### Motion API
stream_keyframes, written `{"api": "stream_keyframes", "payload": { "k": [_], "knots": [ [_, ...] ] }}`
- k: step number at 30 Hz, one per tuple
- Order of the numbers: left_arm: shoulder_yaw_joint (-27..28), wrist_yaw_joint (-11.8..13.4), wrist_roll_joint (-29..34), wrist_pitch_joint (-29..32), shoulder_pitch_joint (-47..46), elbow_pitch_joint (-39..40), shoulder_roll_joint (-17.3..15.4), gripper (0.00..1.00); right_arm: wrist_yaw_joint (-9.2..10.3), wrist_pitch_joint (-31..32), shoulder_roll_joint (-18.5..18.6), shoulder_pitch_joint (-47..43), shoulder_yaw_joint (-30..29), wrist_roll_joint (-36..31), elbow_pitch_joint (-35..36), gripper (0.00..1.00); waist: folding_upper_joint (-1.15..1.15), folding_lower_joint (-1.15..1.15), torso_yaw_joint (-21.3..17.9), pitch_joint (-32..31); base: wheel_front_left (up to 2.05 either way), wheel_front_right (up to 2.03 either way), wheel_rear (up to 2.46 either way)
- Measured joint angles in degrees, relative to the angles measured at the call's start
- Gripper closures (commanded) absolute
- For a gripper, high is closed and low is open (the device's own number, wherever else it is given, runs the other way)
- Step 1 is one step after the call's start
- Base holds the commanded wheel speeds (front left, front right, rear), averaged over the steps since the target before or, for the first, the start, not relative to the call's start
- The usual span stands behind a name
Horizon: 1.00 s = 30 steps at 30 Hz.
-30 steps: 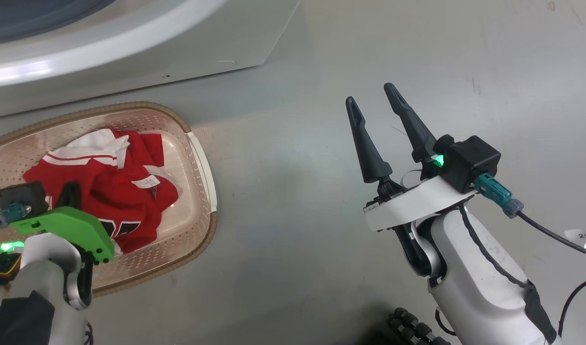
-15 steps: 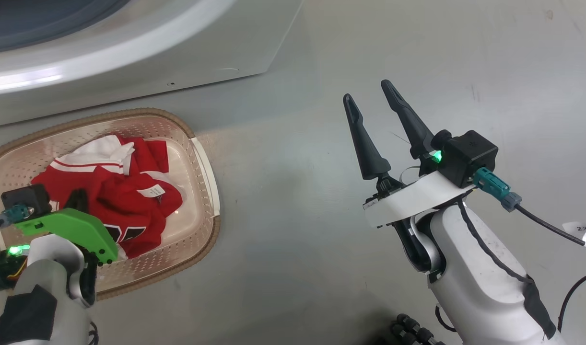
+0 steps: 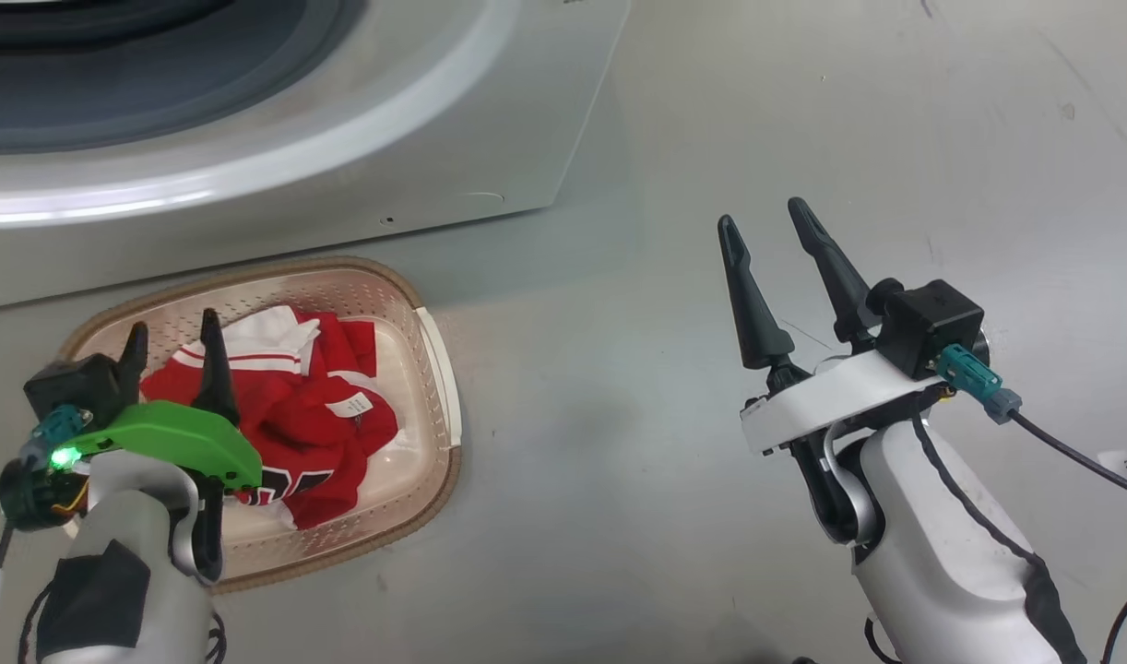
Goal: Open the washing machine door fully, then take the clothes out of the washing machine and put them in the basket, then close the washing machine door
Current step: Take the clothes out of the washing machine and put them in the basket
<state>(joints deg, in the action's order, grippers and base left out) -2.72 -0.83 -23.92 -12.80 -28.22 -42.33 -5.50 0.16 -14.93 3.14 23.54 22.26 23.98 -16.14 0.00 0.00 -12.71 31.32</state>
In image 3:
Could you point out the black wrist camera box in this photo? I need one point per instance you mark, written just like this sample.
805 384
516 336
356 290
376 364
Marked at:
75 387
928 323

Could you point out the red and white jersey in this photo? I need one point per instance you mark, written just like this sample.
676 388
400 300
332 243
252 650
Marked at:
314 415

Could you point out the cream perforated laundry basket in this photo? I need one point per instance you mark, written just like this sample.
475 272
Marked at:
416 480

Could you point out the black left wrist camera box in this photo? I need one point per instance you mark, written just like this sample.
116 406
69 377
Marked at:
75 387

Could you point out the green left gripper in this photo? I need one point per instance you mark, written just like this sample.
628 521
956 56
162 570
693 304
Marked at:
185 429

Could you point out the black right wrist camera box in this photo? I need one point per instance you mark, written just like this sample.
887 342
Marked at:
928 323

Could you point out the white front-load washing machine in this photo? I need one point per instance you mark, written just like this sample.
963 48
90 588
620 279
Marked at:
434 138

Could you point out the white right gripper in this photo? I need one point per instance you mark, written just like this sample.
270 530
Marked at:
831 397

